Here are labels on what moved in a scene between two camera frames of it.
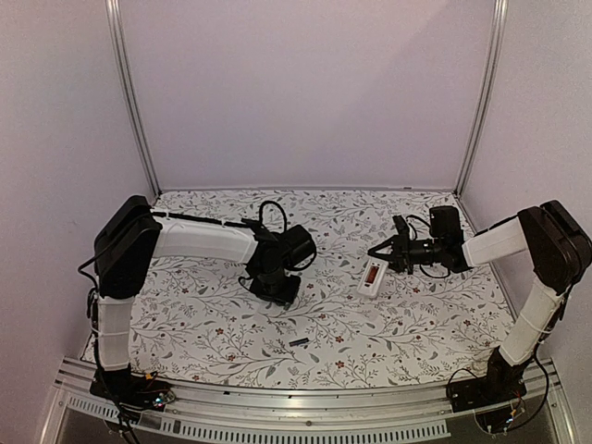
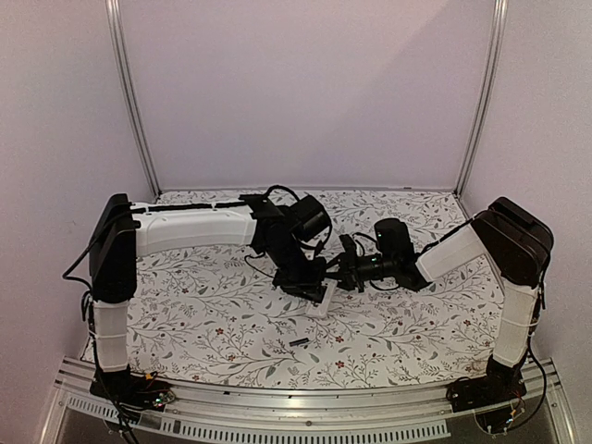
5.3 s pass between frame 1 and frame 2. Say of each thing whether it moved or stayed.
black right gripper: moved
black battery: stayed
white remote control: moved
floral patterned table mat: stayed
